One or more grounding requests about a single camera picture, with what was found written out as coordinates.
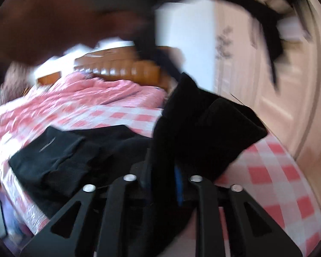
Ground pink quilt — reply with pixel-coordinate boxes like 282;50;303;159
0;72;168;142

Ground pink white checked bed sheet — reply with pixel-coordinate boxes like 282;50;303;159
0;104;321;257

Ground person's left forearm black sleeve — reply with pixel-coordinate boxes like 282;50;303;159
0;0;150;71

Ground light wooden wardrobe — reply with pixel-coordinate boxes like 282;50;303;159
213;0;321;173

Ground brown padded wooden headboard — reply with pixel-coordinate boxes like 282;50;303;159
37;45;186;93

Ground dark hanging strap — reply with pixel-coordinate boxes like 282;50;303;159
215;0;284;95

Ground black pants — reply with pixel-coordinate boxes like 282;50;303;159
8;72;269;257

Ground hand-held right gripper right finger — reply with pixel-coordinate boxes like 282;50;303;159
175;166;303;257

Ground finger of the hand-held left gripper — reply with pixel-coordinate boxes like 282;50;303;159
155;47;189;82

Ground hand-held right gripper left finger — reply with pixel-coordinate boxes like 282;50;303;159
20;150;153;257

